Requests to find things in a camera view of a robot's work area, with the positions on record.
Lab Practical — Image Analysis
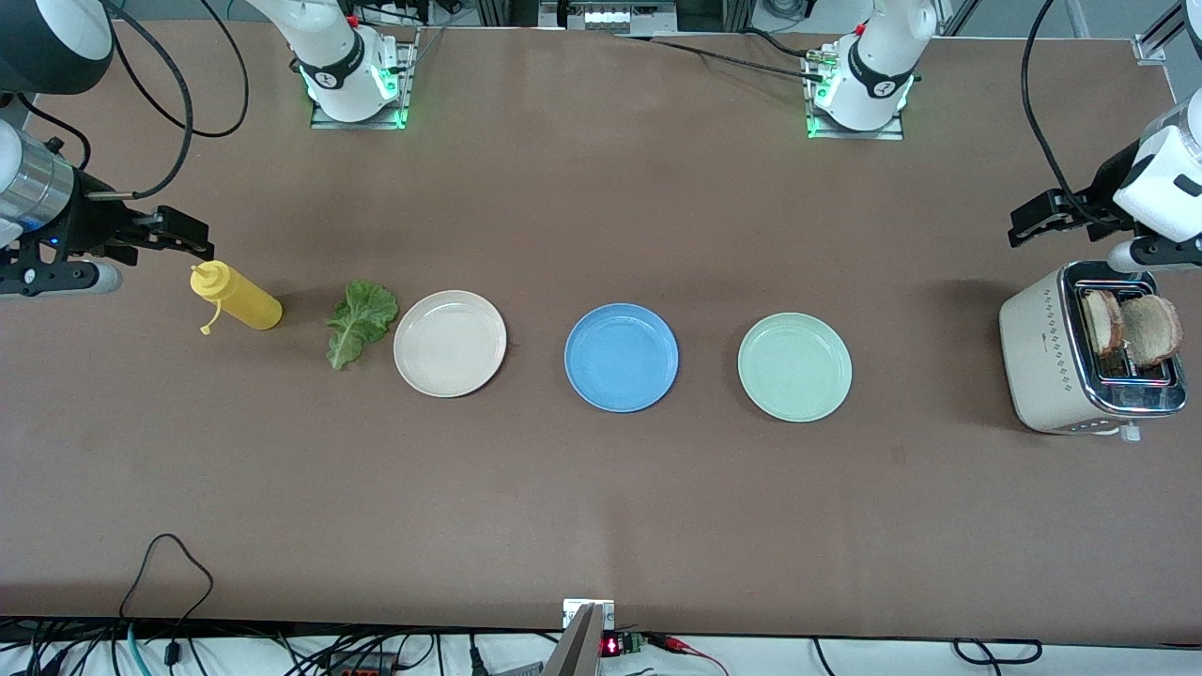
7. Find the brown crust bread slice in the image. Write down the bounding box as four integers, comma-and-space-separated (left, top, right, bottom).
1080, 289, 1125, 358
1120, 294, 1184, 369

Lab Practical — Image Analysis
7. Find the beige chrome toaster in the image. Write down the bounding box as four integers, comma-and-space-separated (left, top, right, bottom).
998, 260, 1189, 442

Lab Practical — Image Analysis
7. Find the beige round plate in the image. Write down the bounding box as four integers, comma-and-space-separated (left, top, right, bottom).
393, 289, 509, 399

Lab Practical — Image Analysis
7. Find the light green round plate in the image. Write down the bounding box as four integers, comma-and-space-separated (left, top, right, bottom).
737, 312, 854, 423

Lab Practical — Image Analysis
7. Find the black cable across table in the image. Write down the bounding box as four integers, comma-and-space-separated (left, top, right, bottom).
609, 34, 832, 82

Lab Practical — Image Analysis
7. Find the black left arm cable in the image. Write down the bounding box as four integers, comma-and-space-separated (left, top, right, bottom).
1022, 0, 1118, 228

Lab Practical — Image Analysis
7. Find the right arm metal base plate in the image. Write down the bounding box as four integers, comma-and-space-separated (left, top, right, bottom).
310, 38, 415, 131

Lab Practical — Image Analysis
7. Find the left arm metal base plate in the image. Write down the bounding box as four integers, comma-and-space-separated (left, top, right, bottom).
803, 47, 907, 142

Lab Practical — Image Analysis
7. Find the aluminium profile corner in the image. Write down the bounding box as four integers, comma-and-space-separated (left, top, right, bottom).
1132, 0, 1186, 65

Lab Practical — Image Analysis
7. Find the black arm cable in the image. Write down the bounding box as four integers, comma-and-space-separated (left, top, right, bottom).
17, 0, 251, 201
1022, 0, 1118, 228

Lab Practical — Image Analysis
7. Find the black oval cable loop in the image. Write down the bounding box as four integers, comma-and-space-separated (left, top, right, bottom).
953, 638, 1043, 666

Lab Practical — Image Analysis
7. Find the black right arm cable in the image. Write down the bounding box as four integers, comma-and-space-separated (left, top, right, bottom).
17, 0, 251, 201

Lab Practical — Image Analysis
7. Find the green lettuce leaf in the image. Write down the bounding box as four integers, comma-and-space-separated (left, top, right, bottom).
325, 280, 400, 371

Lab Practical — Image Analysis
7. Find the metal rack with lights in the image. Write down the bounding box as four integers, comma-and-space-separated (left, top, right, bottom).
540, 0, 677, 35

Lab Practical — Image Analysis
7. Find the thin looped black cable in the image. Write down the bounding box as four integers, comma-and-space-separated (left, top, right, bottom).
117, 533, 215, 649

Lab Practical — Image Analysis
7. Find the blue round plate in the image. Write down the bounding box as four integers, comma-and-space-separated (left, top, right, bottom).
563, 302, 680, 414

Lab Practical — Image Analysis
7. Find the yellow squeeze bottle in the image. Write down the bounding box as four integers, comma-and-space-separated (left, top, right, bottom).
190, 260, 284, 336

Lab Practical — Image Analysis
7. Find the metal camera pole bracket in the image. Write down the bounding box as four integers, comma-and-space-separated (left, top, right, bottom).
540, 599, 617, 676

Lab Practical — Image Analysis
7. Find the red wire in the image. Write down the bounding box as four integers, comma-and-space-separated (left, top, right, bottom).
648, 634, 729, 676

